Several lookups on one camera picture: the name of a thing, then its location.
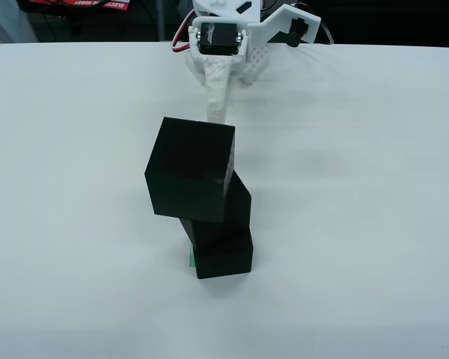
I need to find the black cube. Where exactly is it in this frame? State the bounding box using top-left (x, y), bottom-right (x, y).
top-left (178, 170), bottom-right (253, 248)
top-left (144, 116), bottom-right (236, 224)
top-left (195, 228), bottom-right (255, 280)

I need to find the red printed package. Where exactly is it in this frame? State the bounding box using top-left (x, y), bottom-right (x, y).
top-left (28, 0), bottom-right (130, 11)

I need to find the red white black servo cable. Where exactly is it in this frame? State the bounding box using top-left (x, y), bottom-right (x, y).
top-left (170, 9), bottom-right (196, 54)

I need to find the wrist camera on white bracket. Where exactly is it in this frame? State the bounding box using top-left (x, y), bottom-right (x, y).
top-left (248, 4), bottom-right (321, 48)

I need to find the black camera cable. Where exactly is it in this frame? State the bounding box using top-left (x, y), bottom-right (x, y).
top-left (291, 1), bottom-right (334, 46)

